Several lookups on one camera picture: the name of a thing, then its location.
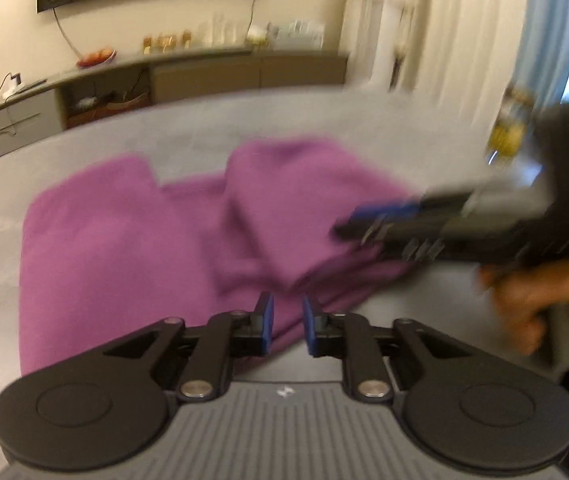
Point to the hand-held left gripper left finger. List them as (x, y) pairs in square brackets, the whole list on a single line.
[(266, 325)]

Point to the light blue curtain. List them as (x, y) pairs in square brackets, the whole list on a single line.
[(549, 25)]

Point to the metal dish on shelf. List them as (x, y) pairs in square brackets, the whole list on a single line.
[(87, 104)]

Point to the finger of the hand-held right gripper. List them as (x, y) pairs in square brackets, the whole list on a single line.
[(389, 240), (389, 210)]

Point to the purple pants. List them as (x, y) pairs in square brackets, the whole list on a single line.
[(114, 260)]

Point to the red fruit plate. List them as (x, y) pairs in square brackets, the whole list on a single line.
[(95, 59)]

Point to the clear plastic box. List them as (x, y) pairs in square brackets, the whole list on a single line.
[(297, 36)]

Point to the small amber cup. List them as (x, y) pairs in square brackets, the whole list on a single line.
[(186, 41), (147, 44)]

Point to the person's right hand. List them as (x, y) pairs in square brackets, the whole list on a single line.
[(529, 295)]

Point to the glass jar with yellow contents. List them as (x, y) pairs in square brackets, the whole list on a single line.
[(509, 132)]

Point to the cluster of clear glasses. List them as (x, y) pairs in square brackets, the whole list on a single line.
[(222, 32)]

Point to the gold tissue box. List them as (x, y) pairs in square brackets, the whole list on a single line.
[(257, 35)]

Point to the black remote control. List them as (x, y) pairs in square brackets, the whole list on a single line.
[(32, 85)]

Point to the long grey television cabinet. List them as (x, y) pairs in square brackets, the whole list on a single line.
[(204, 75)]

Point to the white lace curtain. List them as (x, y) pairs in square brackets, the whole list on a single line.
[(439, 20)]

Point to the gold ingot ornament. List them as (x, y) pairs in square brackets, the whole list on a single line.
[(167, 42)]

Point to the white power strip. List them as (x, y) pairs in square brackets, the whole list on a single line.
[(12, 90)]

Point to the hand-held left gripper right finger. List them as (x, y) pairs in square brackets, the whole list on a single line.
[(308, 327)]

